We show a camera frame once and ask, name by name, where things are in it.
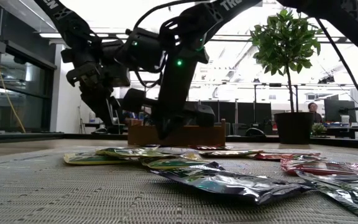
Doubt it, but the green plant in black pot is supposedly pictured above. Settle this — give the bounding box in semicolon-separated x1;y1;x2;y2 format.
249;8;324;146

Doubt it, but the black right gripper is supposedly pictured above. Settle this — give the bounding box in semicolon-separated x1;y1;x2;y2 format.
122;49;210;140

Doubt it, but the person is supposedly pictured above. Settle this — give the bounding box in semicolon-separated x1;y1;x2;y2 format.
308;101;323;124

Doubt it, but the yellow hanging cable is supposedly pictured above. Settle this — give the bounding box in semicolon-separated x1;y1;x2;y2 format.
0;0;27;134

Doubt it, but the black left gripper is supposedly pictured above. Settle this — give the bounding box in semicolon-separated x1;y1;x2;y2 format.
61;42;131;127

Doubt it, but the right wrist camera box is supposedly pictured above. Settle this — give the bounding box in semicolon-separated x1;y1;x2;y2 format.
183;102;216;128

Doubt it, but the wooden three-compartment box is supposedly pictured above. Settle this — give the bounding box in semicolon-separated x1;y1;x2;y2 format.
127;118;227;147

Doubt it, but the black hanging arm cable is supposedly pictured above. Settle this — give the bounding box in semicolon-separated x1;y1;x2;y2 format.
315;17;358;116

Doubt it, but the small green desk plant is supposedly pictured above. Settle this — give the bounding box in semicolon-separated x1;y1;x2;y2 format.
311;123;326;137

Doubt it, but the grey woven placemat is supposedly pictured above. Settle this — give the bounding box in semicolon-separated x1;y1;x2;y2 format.
0;144;358;224

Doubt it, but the green-black foil packet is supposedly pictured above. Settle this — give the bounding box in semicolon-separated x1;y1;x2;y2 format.
295;170;358;223

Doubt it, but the blackcurrant tea bag packet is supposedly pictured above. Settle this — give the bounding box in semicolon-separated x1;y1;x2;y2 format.
149;161;318;206

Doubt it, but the black office chair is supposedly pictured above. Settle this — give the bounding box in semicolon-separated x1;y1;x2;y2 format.
245;127;267;137

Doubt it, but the black computer monitor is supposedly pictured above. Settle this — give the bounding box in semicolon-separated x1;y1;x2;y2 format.
324;98;357;124

